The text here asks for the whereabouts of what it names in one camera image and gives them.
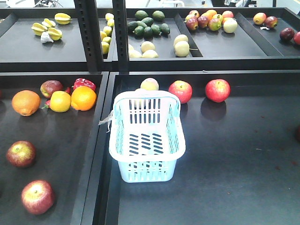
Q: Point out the dark red apple far right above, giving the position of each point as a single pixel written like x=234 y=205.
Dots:
x=287 y=34

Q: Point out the orange near peppers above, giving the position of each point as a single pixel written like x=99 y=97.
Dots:
x=26 y=102

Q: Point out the red chili pepper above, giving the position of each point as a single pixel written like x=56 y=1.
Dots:
x=47 y=104

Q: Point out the red apple behind orange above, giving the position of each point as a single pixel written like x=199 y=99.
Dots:
x=49 y=87

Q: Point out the black upright rack post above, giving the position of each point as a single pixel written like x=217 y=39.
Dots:
x=87 y=16

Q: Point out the red apple behind basket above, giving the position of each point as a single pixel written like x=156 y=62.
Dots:
x=183 y=90

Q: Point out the orange at tray edge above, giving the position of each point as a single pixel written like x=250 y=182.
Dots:
x=83 y=98

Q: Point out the red bell pepper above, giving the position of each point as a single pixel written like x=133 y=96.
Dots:
x=84 y=82

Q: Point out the black wood-panel display stand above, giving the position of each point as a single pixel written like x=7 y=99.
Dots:
x=242 y=161

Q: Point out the red-yellow apple front middle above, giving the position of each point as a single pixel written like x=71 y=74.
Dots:
x=21 y=154

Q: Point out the pale peach back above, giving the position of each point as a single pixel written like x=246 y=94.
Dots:
x=149 y=84

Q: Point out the yellow apple near peppers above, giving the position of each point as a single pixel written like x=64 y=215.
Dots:
x=60 y=101

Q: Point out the red apple right of basket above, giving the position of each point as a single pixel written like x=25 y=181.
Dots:
x=217 y=90

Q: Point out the light blue plastic basket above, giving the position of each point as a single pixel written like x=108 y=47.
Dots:
x=146 y=135

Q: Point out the white garlic bulb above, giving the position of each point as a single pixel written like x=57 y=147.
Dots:
x=45 y=38

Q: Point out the red apple front right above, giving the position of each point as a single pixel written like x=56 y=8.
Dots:
x=38 y=197

